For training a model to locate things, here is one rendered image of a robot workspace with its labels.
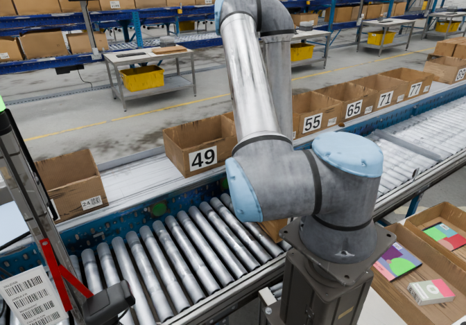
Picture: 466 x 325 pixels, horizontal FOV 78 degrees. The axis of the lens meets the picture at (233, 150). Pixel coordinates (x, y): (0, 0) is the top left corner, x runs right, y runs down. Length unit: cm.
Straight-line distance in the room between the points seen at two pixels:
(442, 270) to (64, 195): 154
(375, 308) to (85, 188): 123
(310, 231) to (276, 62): 56
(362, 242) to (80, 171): 136
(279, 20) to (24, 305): 101
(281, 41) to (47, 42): 475
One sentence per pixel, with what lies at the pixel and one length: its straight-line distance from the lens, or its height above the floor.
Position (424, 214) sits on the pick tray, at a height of 82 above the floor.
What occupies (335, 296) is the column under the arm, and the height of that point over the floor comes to 108.
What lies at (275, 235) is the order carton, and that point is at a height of 80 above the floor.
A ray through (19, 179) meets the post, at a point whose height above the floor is 145.
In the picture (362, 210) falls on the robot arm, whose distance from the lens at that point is 70.
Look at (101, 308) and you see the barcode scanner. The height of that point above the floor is 109.
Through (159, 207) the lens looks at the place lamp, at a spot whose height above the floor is 83.
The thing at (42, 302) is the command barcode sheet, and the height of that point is 114.
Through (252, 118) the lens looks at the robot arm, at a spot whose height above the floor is 149.
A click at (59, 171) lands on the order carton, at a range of 168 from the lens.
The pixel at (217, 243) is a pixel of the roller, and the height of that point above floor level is 75.
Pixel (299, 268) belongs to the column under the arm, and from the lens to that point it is 89.
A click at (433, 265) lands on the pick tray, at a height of 78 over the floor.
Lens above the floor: 177
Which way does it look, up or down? 30 degrees down
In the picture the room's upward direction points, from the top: 1 degrees counter-clockwise
